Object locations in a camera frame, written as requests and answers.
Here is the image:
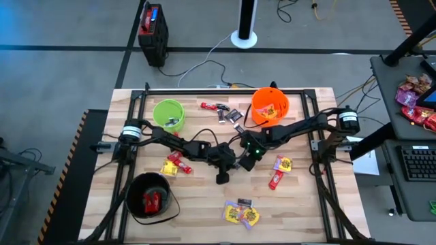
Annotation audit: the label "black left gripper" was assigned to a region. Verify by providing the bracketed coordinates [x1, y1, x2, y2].
[203, 142, 238, 186]

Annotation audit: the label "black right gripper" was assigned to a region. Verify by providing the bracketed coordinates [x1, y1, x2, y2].
[238, 133, 270, 173]

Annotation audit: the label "purple candy wrapper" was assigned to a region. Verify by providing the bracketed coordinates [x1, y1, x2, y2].
[394, 88, 420, 109]

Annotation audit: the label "red candy wrapper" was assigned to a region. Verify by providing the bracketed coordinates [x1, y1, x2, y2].
[423, 113, 436, 133]
[401, 105, 426, 126]

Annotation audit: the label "brown candy wrappers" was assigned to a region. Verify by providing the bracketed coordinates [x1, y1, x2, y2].
[397, 73, 433, 95]

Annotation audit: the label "orange pumpkin bucket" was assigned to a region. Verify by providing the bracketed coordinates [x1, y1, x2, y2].
[243, 86, 290, 129]

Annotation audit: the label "black plastic bucket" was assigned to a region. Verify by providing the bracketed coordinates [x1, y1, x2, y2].
[124, 171, 181, 225]

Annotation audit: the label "green plastic bucket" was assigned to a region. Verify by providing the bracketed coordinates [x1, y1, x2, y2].
[152, 98, 187, 133]

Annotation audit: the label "black desk beam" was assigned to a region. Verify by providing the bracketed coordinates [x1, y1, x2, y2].
[349, 122, 396, 161]

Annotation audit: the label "white paper sheet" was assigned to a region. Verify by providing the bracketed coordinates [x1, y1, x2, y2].
[352, 135, 381, 176]

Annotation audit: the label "black hazard-striped platform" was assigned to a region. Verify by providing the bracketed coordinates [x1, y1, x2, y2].
[36, 108, 110, 245]

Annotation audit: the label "red black power station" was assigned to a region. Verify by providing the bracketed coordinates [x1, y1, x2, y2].
[137, 1, 170, 68]

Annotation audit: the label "dark grey desk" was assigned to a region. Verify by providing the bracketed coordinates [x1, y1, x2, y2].
[381, 138, 436, 223]

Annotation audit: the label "black keyboard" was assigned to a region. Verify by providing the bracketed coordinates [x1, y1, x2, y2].
[399, 145, 436, 183]

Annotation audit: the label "black tablet blue screen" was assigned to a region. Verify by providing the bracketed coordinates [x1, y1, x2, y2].
[416, 83, 436, 110]

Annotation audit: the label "black stand pole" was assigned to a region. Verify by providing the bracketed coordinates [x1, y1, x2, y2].
[384, 13, 436, 67]

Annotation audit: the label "white floor cable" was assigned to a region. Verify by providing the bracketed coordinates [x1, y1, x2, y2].
[176, 32, 233, 88]

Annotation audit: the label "white pedestal stand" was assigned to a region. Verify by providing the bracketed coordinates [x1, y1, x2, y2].
[230, 0, 259, 50]

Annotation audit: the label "black cable bundle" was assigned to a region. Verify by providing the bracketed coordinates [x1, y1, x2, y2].
[335, 74, 386, 127]

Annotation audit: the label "black looped floor cable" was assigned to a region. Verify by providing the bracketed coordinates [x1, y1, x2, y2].
[276, 0, 300, 24]

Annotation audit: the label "yellow floor cable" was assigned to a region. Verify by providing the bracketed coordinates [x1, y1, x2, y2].
[311, 0, 339, 21]

